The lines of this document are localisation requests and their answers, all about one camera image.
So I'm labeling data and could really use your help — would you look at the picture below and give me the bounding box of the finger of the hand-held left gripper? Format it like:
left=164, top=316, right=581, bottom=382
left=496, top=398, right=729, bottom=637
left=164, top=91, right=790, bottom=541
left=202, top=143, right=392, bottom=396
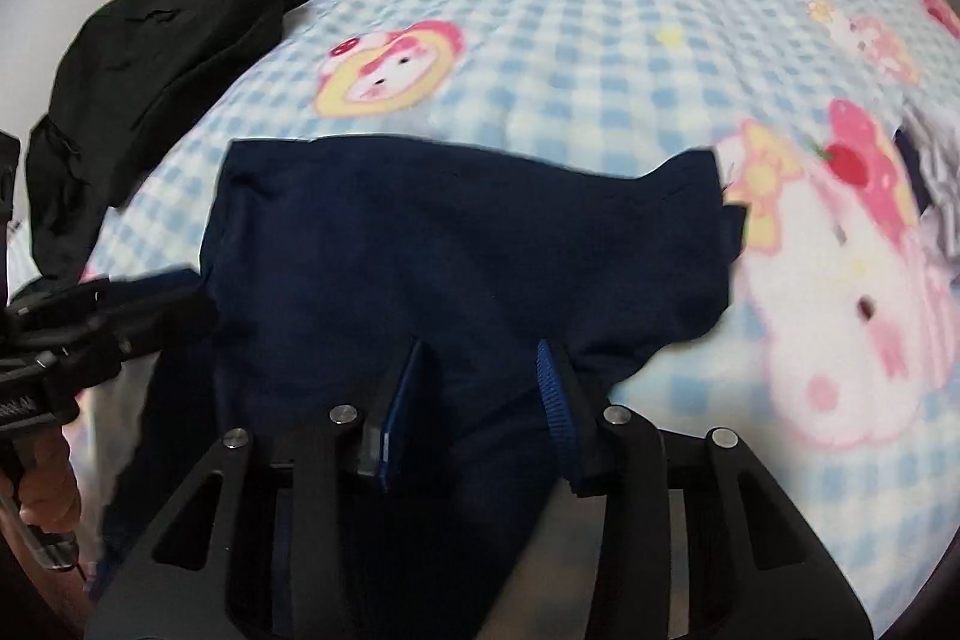
left=79, top=267, right=220, bottom=362

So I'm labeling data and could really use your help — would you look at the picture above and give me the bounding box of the person's left hand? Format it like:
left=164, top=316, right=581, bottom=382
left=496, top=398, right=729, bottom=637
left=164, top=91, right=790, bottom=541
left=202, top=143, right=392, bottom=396
left=18, top=428, right=85, bottom=537

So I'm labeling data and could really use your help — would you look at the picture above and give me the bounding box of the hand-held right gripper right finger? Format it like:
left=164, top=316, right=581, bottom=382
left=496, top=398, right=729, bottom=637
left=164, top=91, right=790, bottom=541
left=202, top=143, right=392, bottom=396
left=535, top=340, right=875, bottom=640

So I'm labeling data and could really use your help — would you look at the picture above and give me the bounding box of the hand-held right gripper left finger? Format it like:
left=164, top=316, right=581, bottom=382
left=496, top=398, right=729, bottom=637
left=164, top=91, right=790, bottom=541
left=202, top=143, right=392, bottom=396
left=85, top=340, right=437, bottom=640

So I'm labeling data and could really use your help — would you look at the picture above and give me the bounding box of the checkered cartoon printed blanket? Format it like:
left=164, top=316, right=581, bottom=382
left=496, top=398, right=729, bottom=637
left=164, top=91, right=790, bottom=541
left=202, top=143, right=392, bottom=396
left=75, top=0, right=960, bottom=615

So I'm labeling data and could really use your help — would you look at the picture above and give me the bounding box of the navy blue garment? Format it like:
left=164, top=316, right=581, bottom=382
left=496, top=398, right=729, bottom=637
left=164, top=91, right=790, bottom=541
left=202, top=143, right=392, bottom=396
left=97, top=136, right=751, bottom=640

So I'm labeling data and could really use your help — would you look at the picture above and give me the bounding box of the black garment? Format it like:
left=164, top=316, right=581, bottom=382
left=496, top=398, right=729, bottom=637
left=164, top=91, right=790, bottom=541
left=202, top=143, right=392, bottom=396
left=25, top=0, right=434, bottom=286

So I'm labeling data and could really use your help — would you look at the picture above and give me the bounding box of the grey striped cloth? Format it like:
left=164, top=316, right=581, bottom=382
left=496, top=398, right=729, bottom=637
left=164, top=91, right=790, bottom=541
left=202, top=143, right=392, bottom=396
left=895, top=113, right=960, bottom=283

